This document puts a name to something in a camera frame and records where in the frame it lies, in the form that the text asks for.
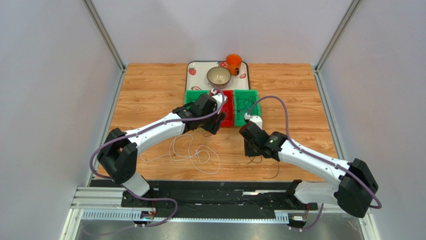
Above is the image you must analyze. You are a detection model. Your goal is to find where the left green plastic bin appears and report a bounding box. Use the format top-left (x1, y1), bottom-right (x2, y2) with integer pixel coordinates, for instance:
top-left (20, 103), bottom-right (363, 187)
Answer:
top-left (184, 90), bottom-right (210, 111)

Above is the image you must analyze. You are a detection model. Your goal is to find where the right green plastic bin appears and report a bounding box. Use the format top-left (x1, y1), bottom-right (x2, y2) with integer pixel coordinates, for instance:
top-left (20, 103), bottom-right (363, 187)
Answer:
top-left (233, 89), bottom-right (259, 127)

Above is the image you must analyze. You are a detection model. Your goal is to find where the red plastic bin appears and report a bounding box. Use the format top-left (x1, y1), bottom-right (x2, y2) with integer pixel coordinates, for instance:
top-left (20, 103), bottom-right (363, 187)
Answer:
top-left (220, 90), bottom-right (235, 128)

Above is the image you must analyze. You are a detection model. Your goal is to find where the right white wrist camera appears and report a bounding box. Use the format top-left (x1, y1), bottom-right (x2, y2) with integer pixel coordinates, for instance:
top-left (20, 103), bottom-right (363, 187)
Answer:
top-left (244, 113), bottom-right (263, 130)

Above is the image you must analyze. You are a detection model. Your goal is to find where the orange mug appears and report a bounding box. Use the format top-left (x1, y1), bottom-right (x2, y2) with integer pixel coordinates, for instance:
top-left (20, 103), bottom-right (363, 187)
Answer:
top-left (225, 54), bottom-right (242, 76)

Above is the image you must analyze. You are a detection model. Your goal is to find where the blue wire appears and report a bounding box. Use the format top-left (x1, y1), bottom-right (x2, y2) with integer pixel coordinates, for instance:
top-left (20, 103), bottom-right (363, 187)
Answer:
top-left (236, 93), bottom-right (259, 116)

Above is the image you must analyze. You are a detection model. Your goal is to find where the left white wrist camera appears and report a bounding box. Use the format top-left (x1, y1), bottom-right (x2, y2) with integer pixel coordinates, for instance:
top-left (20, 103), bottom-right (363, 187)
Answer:
top-left (210, 90), bottom-right (228, 107)

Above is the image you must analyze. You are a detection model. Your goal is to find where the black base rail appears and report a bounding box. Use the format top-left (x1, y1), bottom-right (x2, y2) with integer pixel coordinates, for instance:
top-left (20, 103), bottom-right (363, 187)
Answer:
top-left (89, 179), bottom-right (319, 221)

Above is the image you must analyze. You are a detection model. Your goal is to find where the white wire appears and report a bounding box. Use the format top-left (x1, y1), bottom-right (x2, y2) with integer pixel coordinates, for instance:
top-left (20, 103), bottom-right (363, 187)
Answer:
top-left (139, 133), bottom-right (222, 175)

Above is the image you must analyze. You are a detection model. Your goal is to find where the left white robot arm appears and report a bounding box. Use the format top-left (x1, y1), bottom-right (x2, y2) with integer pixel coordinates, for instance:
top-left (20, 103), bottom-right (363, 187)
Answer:
top-left (91, 92), bottom-right (228, 197)

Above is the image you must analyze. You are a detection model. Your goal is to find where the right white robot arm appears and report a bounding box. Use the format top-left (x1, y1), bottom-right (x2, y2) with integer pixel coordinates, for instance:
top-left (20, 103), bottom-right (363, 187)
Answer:
top-left (239, 121), bottom-right (379, 218)

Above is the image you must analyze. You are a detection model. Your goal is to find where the beige ceramic bowl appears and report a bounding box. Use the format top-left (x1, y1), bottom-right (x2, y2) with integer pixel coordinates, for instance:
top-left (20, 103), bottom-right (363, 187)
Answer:
top-left (206, 66), bottom-right (232, 88)

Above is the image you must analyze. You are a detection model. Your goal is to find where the green plastic bin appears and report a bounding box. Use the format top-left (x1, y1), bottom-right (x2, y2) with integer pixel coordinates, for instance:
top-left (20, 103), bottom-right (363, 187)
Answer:
top-left (233, 89), bottom-right (259, 127)
top-left (184, 90), bottom-right (210, 111)

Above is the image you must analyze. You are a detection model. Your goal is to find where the white strawberry tray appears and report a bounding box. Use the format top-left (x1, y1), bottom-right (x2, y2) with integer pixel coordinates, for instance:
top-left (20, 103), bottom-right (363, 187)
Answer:
top-left (185, 61), bottom-right (251, 90)

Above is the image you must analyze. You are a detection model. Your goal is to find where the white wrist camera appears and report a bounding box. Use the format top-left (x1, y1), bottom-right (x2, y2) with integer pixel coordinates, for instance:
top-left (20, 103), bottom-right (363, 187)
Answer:
top-left (210, 90), bottom-right (228, 107)
top-left (244, 113), bottom-right (263, 130)

